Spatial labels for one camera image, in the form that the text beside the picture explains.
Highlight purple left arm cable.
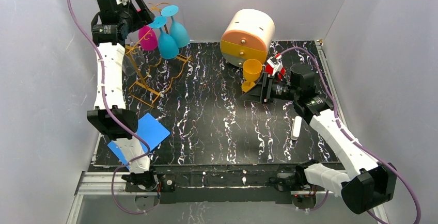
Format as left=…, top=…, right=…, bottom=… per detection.
left=67, top=0, right=162, bottom=216

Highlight yellow plastic wine glass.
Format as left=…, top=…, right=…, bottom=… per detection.
left=241, top=59, right=263, bottom=92

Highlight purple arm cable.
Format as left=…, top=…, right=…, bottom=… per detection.
left=277, top=47, right=421, bottom=224
left=67, top=0, right=162, bottom=216

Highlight round pastel drawer cabinet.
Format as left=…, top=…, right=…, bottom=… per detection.
left=220, top=9, right=275, bottom=68

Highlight magenta plastic wine glass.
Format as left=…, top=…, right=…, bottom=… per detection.
left=138, top=26, right=158, bottom=51

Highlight white oblong remote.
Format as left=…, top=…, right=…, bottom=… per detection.
left=290, top=116, right=302, bottom=141

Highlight front clear wine glass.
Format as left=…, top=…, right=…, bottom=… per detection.
left=122, top=55, right=136, bottom=76

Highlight clear wine glass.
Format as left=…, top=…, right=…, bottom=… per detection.
left=122, top=55, right=136, bottom=76
left=131, top=46, right=145, bottom=66

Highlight teal wine glass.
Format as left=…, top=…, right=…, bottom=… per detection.
left=149, top=16, right=179, bottom=60
left=161, top=5, right=190, bottom=48

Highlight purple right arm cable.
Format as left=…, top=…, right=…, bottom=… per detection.
left=277, top=47, right=421, bottom=224

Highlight rear clear wine glass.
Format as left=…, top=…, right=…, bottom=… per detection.
left=131, top=46, right=145, bottom=66

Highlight gold wire glass rack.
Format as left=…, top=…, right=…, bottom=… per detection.
left=125, top=2, right=193, bottom=108

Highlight blue flat card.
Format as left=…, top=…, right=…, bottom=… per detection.
left=107, top=113, right=170, bottom=173

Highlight red plastic wine glass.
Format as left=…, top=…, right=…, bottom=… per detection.
left=264, top=57, right=286, bottom=82

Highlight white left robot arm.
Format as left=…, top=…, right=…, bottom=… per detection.
left=87, top=0, right=154, bottom=175

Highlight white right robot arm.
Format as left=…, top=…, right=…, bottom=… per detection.
left=241, top=63, right=397, bottom=214

